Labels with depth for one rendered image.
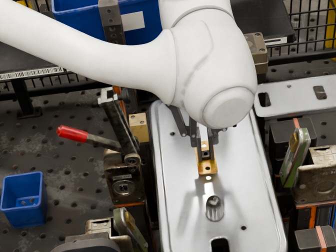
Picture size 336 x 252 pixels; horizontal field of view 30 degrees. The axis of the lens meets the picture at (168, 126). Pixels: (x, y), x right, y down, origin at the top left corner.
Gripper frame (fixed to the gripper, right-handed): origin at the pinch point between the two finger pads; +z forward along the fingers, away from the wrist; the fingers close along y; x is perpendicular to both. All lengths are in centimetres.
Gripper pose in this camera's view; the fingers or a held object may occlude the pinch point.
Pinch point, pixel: (204, 143)
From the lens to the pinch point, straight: 120.6
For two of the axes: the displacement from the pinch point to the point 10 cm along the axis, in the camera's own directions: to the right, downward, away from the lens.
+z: 1.0, 6.8, 7.2
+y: 9.9, -1.3, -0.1
